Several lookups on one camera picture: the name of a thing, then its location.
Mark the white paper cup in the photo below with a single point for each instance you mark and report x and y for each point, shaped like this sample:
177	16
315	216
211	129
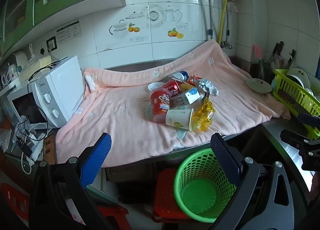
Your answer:
177	118

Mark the metal water valve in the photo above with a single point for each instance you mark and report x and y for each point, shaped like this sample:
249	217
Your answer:
226	44

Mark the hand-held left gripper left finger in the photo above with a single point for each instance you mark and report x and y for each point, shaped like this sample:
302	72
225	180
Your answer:
96	160

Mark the green wall cabinet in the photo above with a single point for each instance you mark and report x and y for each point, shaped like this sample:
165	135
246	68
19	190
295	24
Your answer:
27	0

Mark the cream lidded food container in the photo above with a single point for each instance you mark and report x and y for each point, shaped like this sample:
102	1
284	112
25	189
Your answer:
35	66

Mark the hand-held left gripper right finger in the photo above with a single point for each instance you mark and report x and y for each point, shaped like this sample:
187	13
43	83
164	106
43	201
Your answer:
225	160

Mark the white power strip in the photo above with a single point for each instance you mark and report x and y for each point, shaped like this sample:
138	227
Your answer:
33	148

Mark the white electric kettle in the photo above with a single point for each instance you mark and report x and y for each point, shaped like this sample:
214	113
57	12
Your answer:
20	61

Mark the red plastic crate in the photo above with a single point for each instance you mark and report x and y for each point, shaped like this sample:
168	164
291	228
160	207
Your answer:
15	200

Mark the black wall socket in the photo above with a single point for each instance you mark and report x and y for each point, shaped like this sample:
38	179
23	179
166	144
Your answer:
51	43

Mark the red soda can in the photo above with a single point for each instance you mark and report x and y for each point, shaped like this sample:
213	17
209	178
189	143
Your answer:
171	87

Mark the green dish rack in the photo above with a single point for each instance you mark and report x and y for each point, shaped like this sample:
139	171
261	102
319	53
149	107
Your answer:
295	95

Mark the white blue small carton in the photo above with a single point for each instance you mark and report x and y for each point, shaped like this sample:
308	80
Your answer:
193	96

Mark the pink flower blanket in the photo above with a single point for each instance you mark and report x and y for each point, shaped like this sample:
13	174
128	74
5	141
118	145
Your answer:
125	120

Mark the white microwave oven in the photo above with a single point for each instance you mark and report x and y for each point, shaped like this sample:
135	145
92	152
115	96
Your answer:
65	87

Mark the blue white drink can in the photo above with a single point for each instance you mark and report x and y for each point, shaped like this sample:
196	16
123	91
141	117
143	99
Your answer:
180	75

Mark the ceramic bowl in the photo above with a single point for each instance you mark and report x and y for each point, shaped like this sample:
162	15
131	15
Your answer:
258	85

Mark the pink spatula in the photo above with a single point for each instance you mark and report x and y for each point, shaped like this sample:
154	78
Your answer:
257	52

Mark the dark utensil holder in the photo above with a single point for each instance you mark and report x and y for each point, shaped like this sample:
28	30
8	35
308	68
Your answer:
261	68

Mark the white wall socket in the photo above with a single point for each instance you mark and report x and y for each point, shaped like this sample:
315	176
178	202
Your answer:
43	48

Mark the floral teapot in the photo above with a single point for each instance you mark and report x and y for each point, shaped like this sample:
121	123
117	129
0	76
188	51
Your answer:
11	73

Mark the small black cardboard box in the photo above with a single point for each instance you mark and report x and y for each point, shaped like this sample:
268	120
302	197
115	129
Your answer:
207	95

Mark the white plate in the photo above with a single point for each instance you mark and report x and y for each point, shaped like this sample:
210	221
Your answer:
298	75

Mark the red plastic stool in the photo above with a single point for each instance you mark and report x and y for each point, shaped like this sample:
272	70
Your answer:
165	195
113	216

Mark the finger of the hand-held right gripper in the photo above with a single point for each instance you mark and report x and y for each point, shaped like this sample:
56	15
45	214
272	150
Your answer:
308	119
292	137

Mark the white paper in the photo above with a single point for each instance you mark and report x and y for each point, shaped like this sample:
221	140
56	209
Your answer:
207	86

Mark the yellow plastic wrapper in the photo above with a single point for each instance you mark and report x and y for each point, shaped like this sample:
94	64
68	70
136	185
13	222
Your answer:
203	115

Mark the orange snack packet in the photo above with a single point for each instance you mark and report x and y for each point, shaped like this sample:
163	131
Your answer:
195	79

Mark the red instant noodle cup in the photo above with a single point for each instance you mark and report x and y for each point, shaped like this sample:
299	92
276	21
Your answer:
160	102

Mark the green plastic wastebasket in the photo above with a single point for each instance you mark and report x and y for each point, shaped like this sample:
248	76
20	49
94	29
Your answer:
197	195

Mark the wall instruction sticker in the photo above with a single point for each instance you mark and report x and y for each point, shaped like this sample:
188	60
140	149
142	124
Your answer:
68	31

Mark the red yellow label plastic bottle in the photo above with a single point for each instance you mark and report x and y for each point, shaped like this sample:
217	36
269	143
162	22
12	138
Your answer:
185	87

